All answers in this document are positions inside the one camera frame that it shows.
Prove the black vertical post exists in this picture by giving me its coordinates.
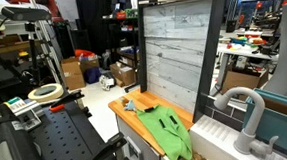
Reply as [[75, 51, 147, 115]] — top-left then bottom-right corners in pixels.
[[185, 0, 238, 124], [134, 0, 150, 93]]

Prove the cardboard box under table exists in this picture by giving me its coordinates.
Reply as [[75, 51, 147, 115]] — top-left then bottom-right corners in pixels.
[[219, 66, 271, 103]]

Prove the black storage shelf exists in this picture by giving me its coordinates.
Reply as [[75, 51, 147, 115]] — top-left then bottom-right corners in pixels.
[[101, 8, 143, 78]]

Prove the black clamp with orange handle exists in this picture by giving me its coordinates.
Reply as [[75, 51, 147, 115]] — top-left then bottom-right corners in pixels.
[[47, 89, 86, 114], [71, 131, 129, 160]]

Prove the wooden countertop cabinet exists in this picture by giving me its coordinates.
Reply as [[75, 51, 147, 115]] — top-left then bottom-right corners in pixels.
[[115, 111, 179, 160]]

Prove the white sink basin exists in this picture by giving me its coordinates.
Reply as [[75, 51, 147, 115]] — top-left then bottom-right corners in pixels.
[[159, 109, 287, 160]]

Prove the grey tap faucet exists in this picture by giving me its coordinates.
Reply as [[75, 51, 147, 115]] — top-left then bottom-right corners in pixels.
[[212, 84, 281, 160]]

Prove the white labelled control box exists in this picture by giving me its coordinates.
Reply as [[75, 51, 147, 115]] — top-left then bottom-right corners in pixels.
[[3, 95, 44, 132]]

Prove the teal box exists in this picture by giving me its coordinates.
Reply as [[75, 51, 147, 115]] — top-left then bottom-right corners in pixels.
[[240, 86, 287, 160]]

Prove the open cardboard box with label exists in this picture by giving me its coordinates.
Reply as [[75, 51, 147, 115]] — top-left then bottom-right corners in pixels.
[[109, 60, 138, 89]]

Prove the roll of masking tape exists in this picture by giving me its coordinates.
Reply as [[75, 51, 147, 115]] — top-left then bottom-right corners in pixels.
[[27, 82, 66, 105]]

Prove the white table with toys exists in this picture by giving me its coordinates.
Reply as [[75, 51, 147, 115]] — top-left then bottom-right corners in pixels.
[[207, 36, 276, 97]]

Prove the wooden countertop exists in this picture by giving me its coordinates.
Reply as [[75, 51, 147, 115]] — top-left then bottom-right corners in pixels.
[[107, 84, 197, 160]]

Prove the black box device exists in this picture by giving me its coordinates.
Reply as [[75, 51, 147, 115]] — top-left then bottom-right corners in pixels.
[[0, 118, 43, 160]]

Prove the small blue brown plush toy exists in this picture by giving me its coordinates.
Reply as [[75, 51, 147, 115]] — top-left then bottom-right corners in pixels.
[[119, 96, 137, 113]]

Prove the grey wood-look back panel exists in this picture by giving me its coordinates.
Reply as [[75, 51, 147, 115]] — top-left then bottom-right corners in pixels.
[[142, 0, 221, 118]]

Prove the dark blue bag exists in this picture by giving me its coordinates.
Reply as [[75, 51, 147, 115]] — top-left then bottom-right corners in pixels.
[[83, 66, 103, 86]]

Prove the green cloth with black patches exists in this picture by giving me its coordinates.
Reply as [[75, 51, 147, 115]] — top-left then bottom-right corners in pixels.
[[135, 102, 194, 160]]

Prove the tall cardboard box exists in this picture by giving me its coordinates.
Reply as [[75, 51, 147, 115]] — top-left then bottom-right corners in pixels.
[[60, 57, 87, 92]]

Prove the black perforated workbench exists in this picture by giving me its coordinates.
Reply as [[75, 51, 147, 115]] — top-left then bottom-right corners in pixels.
[[4, 97, 124, 160]]

